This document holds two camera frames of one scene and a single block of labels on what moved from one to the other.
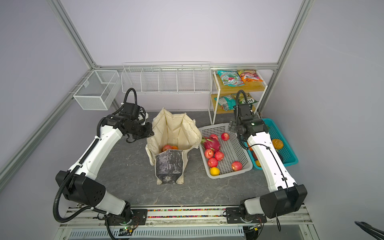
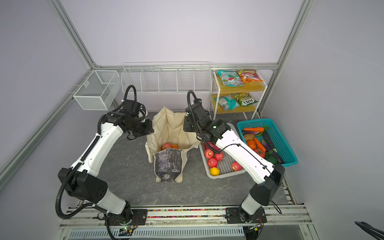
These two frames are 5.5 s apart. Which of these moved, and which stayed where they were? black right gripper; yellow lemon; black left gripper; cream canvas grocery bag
Moved: black right gripper
Stayed: yellow lemon; cream canvas grocery bag; black left gripper
